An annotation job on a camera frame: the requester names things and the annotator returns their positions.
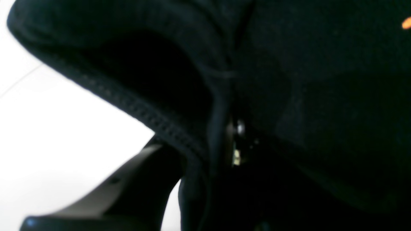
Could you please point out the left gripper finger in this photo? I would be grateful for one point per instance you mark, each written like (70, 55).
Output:
(133, 198)

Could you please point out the black T-shirt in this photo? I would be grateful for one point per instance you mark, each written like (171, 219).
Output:
(288, 115)

